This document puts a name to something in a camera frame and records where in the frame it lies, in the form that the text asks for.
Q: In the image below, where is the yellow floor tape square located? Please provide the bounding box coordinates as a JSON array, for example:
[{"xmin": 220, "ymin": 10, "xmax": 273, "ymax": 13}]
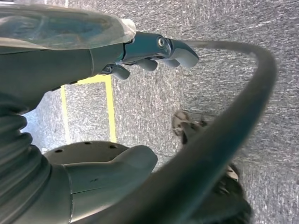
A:
[{"xmin": 60, "ymin": 74, "xmax": 118, "ymax": 145}]

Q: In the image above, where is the grey round plate with holes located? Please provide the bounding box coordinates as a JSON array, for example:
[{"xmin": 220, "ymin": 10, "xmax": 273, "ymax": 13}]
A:
[{"xmin": 44, "ymin": 140, "xmax": 129, "ymax": 166}]

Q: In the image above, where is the swivel caster wheel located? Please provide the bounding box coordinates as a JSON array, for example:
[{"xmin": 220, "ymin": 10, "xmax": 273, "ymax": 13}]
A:
[{"xmin": 171, "ymin": 110, "xmax": 208, "ymax": 146}]

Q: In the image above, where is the dark grey machine base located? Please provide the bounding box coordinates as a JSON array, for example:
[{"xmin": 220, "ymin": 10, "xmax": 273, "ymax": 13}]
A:
[{"xmin": 192, "ymin": 164, "xmax": 254, "ymax": 224}]

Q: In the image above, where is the thick black cable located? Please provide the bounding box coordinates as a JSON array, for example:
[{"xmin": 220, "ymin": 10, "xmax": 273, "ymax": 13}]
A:
[{"xmin": 72, "ymin": 40, "xmax": 278, "ymax": 224}]

